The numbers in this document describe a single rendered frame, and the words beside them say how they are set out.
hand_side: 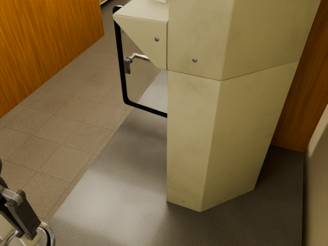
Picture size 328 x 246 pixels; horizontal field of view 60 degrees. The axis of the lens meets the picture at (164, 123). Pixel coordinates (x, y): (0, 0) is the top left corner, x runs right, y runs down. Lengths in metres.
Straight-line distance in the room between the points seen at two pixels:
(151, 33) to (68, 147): 2.01
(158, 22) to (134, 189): 0.57
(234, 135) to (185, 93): 0.18
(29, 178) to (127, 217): 1.56
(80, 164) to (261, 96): 1.85
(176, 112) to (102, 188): 0.44
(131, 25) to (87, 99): 2.40
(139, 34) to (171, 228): 0.55
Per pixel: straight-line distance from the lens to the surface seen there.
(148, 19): 0.56
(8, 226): 0.64
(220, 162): 0.75
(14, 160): 2.55
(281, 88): 0.70
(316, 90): 1.00
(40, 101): 3.09
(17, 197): 0.47
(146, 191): 0.94
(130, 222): 0.89
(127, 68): 1.06
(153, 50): 0.58
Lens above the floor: 1.71
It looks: 42 degrees down
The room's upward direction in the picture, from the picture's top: straight up
